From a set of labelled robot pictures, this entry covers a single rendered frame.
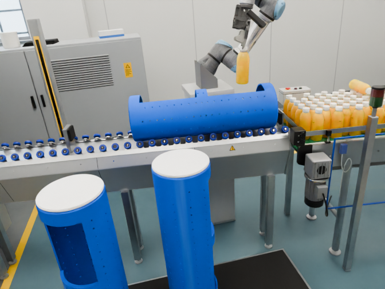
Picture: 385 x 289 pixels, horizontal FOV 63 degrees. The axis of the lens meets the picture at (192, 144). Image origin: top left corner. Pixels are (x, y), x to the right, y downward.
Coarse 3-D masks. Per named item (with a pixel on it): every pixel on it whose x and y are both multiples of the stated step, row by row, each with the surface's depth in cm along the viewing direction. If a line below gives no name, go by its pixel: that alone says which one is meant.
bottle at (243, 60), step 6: (240, 54) 164; (246, 54) 164; (240, 60) 165; (246, 60) 164; (240, 66) 166; (246, 66) 166; (240, 72) 167; (246, 72) 167; (240, 78) 169; (246, 78) 169
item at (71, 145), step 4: (68, 124) 196; (64, 128) 190; (68, 128) 191; (72, 128) 194; (64, 132) 188; (68, 132) 189; (72, 132) 194; (64, 136) 189; (68, 136) 190; (72, 136) 193; (68, 140) 191; (72, 140) 197; (68, 144) 192; (72, 144) 196; (68, 148) 193; (72, 148) 195; (72, 152) 195
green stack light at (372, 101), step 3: (372, 99) 160; (375, 99) 159; (378, 99) 158; (381, 99) 158; (369, 102) 163; (372, 102) 160; (375, 102) 159; (378, 102) 159; (381, 102) 159; (369, 105) 163; (372, 105) 161; (375, 105) 160; (378, 105) 160; (381, 105) 160
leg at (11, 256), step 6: (0, 222) 226; (0, 228) 225; (0, 234) 226; (6, 234) 232; (0, 240) 229; (6, 240) 231; (6, 246) 231; (6, 252) 234; (12, 252) 237; (6, 258) 236; (12, 258) 236; (12, 264) 238
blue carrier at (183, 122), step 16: (208, 96) 183; (224, 96) 183; (240, 96) 183; (256, 96) 183; (272, 96) 183; (128, 112) 180; (144, 112) 180; (160, 112) 180; (176, 112) 180; (192, 112) 181; (208, 112) 181; (224, 112) 182; (240, 112) 182; (256, 112) 183; (272, 112) 184; (144, 128) 182; (160, 128) 182; (176, 128) 184; (192, 128) 185; (208, 128) 186; (224, 128) 188; (240, 128) 190; (256, 128) 193
